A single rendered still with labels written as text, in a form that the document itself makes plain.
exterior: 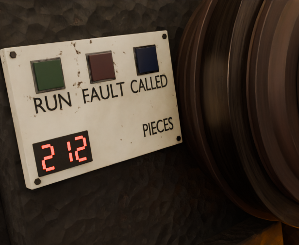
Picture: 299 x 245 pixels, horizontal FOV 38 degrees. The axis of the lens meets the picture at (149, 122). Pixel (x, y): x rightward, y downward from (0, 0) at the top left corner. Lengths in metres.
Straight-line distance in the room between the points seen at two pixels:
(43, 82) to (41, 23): 0.08
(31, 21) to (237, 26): 0.27
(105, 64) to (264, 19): 0.23
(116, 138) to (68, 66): 0.13
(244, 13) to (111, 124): 0.24
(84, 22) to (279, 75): 0.28
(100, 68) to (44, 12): 0.10
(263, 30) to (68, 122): 0.29
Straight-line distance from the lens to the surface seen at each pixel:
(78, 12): 0.64
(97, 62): 0.61
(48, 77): 0.58
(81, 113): 0.60
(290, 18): 0.65
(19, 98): 0.57
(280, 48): 0.63
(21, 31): 0.60
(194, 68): 0.64
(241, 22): 0.62
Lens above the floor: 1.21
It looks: 9 degrees down
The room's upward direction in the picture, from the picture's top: 8 degrees counter-clockwise
